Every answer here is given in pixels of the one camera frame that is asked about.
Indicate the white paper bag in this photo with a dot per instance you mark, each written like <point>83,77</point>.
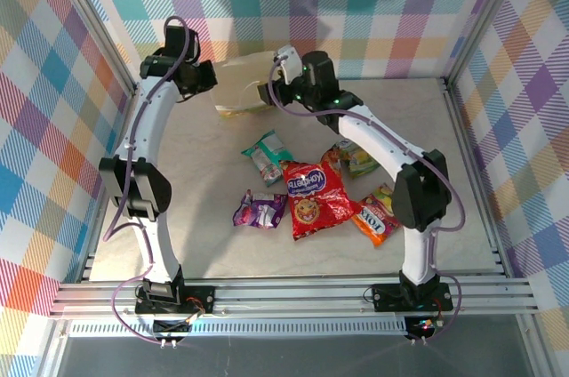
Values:
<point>235,83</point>

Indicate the teal white snack packet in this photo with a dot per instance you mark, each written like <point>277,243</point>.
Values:
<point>266,157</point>

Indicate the yellow green snack packet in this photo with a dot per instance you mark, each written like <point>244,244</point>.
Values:
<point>361,159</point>

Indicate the large red candy bag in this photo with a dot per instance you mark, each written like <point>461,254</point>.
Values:
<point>315,199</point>

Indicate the purple snack packet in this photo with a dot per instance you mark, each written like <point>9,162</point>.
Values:
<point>260,210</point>

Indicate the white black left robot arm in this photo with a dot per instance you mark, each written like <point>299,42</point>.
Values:
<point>146,128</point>

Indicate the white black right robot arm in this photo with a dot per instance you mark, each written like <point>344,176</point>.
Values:
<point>378,146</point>

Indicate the small black controller board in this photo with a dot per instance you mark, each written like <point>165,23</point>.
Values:
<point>171,328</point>
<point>422,327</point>

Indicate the aluminium frame post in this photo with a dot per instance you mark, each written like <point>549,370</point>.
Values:
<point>486,12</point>
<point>92,8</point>

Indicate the aluminium side rail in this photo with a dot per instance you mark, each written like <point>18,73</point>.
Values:
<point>467,150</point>
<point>89,261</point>

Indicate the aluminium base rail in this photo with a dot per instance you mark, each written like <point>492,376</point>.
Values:
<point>289,294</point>

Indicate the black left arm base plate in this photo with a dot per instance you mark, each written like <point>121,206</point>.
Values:
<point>200,297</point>

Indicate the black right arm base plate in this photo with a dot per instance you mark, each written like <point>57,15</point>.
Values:
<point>387,297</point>

